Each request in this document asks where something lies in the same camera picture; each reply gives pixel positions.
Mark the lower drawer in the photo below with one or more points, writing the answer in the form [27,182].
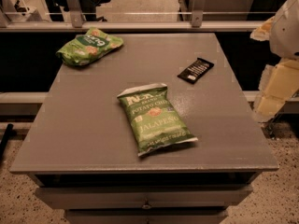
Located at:
[146,217]

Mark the metal railing frame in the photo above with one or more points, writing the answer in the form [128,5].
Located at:
[137,15]

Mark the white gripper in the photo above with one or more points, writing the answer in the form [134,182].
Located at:
[286,32]

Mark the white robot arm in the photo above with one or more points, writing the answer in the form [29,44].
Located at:
[284,34]

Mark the green rice chip bag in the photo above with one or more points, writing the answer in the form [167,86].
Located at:
[88,48]

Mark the black snack packet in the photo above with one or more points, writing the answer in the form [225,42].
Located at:
[195,70]

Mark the green jalapeno chip bag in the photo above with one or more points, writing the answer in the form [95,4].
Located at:
[154,121]

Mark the grey drawer cabinet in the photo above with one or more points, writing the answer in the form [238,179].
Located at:
[81,137]

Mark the upper drawer with knob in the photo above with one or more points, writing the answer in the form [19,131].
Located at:
[143,197]

